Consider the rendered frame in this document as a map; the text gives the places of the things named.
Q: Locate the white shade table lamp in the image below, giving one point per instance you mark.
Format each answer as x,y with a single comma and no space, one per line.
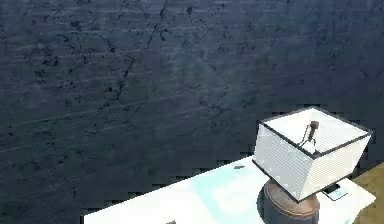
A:
293,166

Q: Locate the small black phone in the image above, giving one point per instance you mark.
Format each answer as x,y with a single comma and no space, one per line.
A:
335,191

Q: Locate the white bedside table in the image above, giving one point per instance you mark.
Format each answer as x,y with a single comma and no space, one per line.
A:
206,196

